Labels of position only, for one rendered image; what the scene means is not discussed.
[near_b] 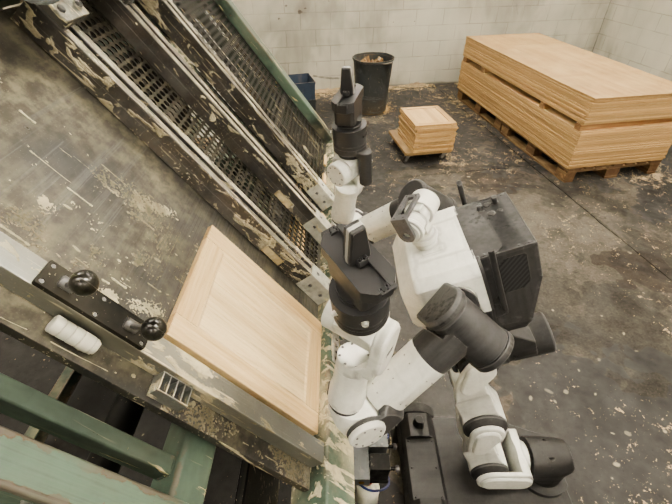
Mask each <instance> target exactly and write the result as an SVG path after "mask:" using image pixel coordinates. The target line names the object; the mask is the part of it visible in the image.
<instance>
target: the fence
mask: <svg viewBox="0 0 672 504"><path fill-rule="evenodd" d="M47 263H48V262H47V261H45V260H44V259H42V258H41V257H39V256H38V255H36V254H35V253H33V252H32V251H30V250H29V249H27V248H26V247H24V246H23V245H21V244H20V243H18V242H16V241H15V240H13V239H12V238H10V237H9V236H7V235H6V234H4V233H3V232H1V231H0V285H1V286H3V287H5V288H6V289H8V290H10V291H11V292H13V293H15V294H16V295H18V296H20V297H22V298H23V299H25V300H27V301H28V302H30V303H32V304H33V305H35V306H37V307H38V308H40V309H42V310H44V311H45V312H47V313H49V314H50V315H52V316H54V317H55V316H57V315H61V316H62V317H64V318H66V319H67V321H68V320H69V321H71V322H72V323H74V324H76V326H79V327H81V328H82V329H84V330H85V331H87V332H89V333H91V334H92V335H94V336H96V337H97V338H98V339H100V340H101V341H100V342H101V345H103V346H105V347H106V348H108V349H110V350H112V351H113V352H115V353H117V354H118V355H120V356H122V357H123V358H125V359H127V360H128V361H130V362H132V363H134V364H135V365H137V366H139V367H140V368H142V369H144V370H145V371H147V372H149V373H151V374H152V375H154V376H155V375H157V374H159V373H161V372H163V371H165V372H167V373H169V374H170V375H172V376H174V377H175V378H177V379H179V380H180V381H182V382H184V383H185V384H187V385H189V386H190V387H192V388H193V390H192V393H191V396H190V397H191V398H193V399H195V400H196V401H198V402H200V403H202V404H203V405H205V406H207V407H208V408H210V409H212V410H213V411H215V412H217V413H218V414H220V415H222V416H224V417H225V418H227V419H229V420H230V421H232V422H234V423H235V424H237V425H239V426H241V427H242V428H244V429H246V430H247V431H249V432H251V433H252V434H254V435H256V436H258V437H259V438H261V439H263V440H264V441H266V442H268V443H269V444H271V445H273V446H275V447H276V448H278V449H280V450H281V451H283V452H285V453H286V454H288V455H290V456H292V457H293V458H295V459H297V460H298V461H300V462H302V463H303V464H305V465H307V466H308V467H310V468H312V467H315V466H318V465H321V464H323V463H324V443H323V442H321V441H320V440H318V439H317V438H315V437H314V436H312V435H311V434H309V433H308V432H306V431H305V430H303V429H302V428H300V427H299V426H297V425H295V424H294V423H292V422H291V421H289V420H288V419H286V418H285V417H283V416H282V415H280V414H279V413H277V412H276V411H274V410H273V409H271V408H270V407H268V406H267V405H265V404H263V403H262V402H260V401H259V400H257V399H256V398H254V397H253V396H251V395H250V394H248V393H247V392H245V391H244V390H242V389H241V388H239V387H238V386H236V385H234V384H233V383H231V382H230V381H228V380H227V379H225V378H224V377H222V376H221V375H219V374H218V373H216V372H215V371H213V370H212V369H210V368H209V367H207V366H206V365H204V364H202V363H201V362H199V361H198V360H196V359H195V358H193V357H192V356H190V355H189V354H187V353H186V352H184V351H183V350H181V349H180V348H178V347H177V346H175V345H174V344H172V343H170V342H169V341H167V340H166V339H164V338H162V339H160V340H158V341H148V342H147V344H146V346H145V348H144V349H142V350H138V349H137V348H135V347H133V346H132V345H130V344H129V343H127V342H125V341H124V340H122V339H120V338H119V337H117V336H116V335H114V334H112V333H111V332H109V331H107V330H106V329H104V328H103V327H101V326H99V325H98V324H96V323H94V322H93V321H91V320H89V319H88V318H86V317H85V316H83V315H81V314H80V313H78V312H76V311H75V310H73V309H72V308H70V307H68V306H67V305H65V304H63V303H62V302H60V301H59V300H57V299H55V298H54V297H52V296H50V295H49V294H47V293H46V292H44V291H42V290H41V289H39V288H37V287H36V286H34V285H33V284H32V283H31V282H32V281H33V279H34V278H35V277H36V276H37V275H38V274H39V272H40V271H41V270H42V269H43V268H44V267H45V265H46V264H47Z"/></svg>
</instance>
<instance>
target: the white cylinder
mask: <svg viewBox="0 0 672 504"><path fill-rule="evenodd" d="M45 331H46V332H47V333H49V334H51V335H53V336H54V335H55V337H56V338H58V339H60V340H62V341H64V342H65V343H67V344H69V345H71V346H73V347H74V348H76V349H78V350H79V351H81V352H83V353H86V354H88V355H90V354H94V353H95V352H96V351H97V350H98V349H99V347H100V346H101V342H100V341H101V340H100V339H98V338H97V337H96V336H94V335H92V334H91V333H89V332H87V331H85V330H84V329H82V328H81V327H79V326H76V324H74V323H72V322H71V321H69V320H68V321H67V319H66V318H64V317H62V316H61V315H57V316H55V317H54V318H53V319H52V320H51V321H50V322H49V323H48V324H47V326H46V328H45Z"/></svg>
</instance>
